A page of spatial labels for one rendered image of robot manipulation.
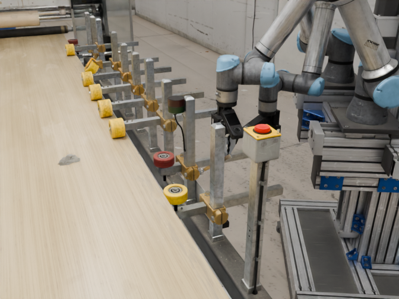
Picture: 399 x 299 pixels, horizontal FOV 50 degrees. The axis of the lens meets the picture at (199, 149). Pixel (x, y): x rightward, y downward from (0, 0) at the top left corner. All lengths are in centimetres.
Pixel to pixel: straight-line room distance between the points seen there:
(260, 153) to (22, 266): 67
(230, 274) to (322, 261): 94
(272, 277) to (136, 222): 130
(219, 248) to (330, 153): 57
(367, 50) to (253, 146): 58
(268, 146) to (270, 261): 154
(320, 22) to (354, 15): 34
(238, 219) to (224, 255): 138
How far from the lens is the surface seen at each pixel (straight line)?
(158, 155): 164
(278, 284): 241
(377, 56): 148
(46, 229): 132
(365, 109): 167
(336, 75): 212
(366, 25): 144
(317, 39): 174
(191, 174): 161
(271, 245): 265
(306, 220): 253
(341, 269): 226
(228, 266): 143
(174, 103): 149
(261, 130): 105
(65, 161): 166
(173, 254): 116
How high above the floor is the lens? 165
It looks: 26 degrees down
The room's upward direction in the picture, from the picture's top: straight up
